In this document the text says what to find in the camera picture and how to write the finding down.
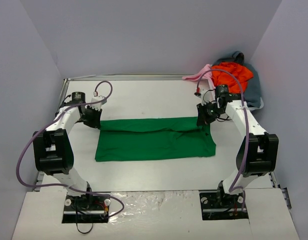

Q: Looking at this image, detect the green t shirt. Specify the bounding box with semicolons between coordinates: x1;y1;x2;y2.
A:
94;117;216;162

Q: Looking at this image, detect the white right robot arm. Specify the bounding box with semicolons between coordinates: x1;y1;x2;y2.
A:
195;84;279;207

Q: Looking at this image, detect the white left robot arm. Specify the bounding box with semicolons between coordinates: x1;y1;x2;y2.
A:
33;91;107;209

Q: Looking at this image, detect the pink t shirt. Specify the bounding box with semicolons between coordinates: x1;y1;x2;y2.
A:
182;64;215;89

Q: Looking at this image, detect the grey blue t shirt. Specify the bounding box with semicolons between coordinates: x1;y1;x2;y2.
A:
212;51;262;103

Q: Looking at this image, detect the orange t shirt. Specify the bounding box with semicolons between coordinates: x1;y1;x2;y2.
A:
210;62;254;95

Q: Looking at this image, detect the white plastic laundry bin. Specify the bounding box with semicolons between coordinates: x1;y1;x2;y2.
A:
247;97;264;112

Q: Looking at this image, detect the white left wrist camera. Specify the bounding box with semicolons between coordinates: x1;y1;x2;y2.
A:
89;91;107;112

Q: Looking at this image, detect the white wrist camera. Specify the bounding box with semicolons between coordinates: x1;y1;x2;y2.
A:
194;89;216;106
89;91;107;112

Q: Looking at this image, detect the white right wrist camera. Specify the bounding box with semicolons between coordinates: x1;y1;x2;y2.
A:
194;89;216;106

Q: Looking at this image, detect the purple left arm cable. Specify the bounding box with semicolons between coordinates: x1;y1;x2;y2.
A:
16;80;126;217

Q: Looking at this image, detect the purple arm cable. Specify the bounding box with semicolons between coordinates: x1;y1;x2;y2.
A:
16;80;126;217
195;68;251;211

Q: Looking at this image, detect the aluminium table edge rail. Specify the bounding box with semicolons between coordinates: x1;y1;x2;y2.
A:
66;73;188;81

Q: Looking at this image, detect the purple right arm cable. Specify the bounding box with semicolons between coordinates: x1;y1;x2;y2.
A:
195;68;251;211

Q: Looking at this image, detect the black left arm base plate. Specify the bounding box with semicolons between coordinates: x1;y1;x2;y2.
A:
62;194;111;224

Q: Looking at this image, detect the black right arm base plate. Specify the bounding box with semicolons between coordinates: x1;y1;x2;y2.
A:
199;190;249;221

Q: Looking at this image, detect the right side table rail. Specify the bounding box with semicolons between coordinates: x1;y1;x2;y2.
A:
248;113;292;210

